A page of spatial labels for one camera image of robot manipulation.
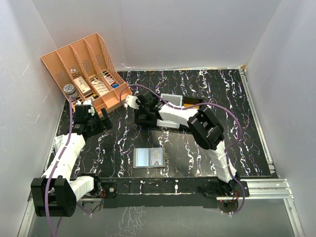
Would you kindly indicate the black left card tray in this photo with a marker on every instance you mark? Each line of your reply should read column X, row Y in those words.
column 146, row 98

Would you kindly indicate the white label card stack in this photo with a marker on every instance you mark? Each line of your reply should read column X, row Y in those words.
column 99, row 86

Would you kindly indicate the white red box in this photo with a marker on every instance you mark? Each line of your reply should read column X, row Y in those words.
column 82, row 85

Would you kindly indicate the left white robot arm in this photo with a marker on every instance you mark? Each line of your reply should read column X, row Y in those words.
column 54, row 193

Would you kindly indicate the black right card tray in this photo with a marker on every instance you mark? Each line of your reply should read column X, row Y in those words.
column 190, row 101

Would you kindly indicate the grey leather card holder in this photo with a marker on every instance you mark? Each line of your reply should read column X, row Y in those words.
column 149, row 158

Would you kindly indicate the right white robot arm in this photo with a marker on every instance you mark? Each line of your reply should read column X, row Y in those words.
column 206, row 129

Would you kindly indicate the white middle card tray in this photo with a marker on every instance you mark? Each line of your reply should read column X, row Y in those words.
column 176, row 100

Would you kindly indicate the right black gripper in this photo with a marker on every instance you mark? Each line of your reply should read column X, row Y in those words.
column 140, row 110

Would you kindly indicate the black card tray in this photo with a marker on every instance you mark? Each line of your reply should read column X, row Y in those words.
column 190, row 101
column 146, row 98

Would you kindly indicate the orange plastic file organizer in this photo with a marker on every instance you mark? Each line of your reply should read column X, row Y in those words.
column 87, row 58

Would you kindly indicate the small colourful packet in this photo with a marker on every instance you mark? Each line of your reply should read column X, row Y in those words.
column 109, row 79

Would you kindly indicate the white patterned paper sheet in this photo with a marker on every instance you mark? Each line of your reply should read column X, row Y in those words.
column 57, row 142

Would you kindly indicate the round patterned tin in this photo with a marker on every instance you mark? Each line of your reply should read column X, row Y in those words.
column 70, row 90

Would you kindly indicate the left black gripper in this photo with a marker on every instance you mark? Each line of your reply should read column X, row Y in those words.
column 103, row 126

